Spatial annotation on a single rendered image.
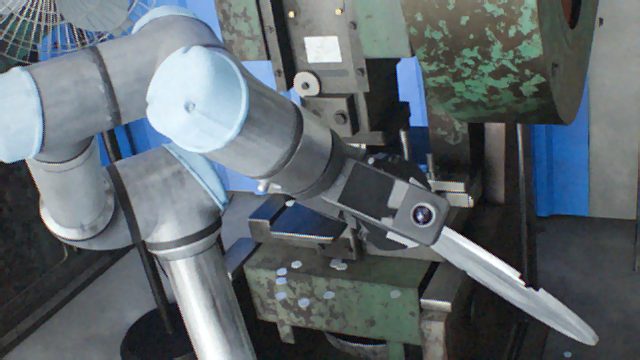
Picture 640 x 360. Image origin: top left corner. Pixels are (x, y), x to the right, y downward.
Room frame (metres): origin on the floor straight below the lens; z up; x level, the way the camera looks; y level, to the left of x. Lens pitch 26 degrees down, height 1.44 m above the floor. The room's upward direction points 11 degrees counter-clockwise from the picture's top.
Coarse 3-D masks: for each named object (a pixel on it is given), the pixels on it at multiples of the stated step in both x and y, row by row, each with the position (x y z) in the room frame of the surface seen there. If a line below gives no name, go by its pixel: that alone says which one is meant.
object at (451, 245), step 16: (448, 240) 0.64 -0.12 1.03; (464, 240) 0.61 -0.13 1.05; (448, 256) 0.77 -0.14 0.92; (464, 256) 0.66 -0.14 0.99; (480, 256) 0.59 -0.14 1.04; (480, 272) 0.74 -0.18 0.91; (496, 272) 0.61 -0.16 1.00; (512, 272) 0.57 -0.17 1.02; (496, 288) 0.74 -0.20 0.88; (512, 288) 0.68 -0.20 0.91; (528, 288) 0.57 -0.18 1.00; (528, 304) 0.68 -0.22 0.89; (544, 304) 0.58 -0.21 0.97; (560, 304) 0.55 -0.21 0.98; (544, 320) 0.70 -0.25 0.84; (560, 320) 0.60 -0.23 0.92; (576, 320) 0.55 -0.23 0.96; (576, 336) 0.63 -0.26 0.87; (592, 336) 0.57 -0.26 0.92
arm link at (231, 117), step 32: (192, 64) 0.51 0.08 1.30; (224, 64) 0.52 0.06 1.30; (160, 96) 0.52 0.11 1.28; (192, 96) 0.49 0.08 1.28; (224, 96) 0.50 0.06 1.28; (256, 96) 0.52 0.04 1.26; (160, 128) 0.50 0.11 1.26; (192, 128) 0.49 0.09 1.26; (224, 128) 0.50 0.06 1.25; (256, 128) 0.51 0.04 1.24; (288, 128) 0.53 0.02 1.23; (224, 160) 0.52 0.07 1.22; (256, 160) 0.52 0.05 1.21; (288, 160) 0.53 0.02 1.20
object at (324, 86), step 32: (288, 0) 1.36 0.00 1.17; (320, 0) 1.32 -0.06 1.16; (288, 32) 1.37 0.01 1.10; (320, 32) 1.33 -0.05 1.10; (320, 64) 1.34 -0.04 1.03; (352, 64) 1.30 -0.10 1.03; (320, 96) 1.32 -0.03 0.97; (352, 96) 1.30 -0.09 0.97; (384, 96) 1.37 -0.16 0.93; (352, 128) 1.28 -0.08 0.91
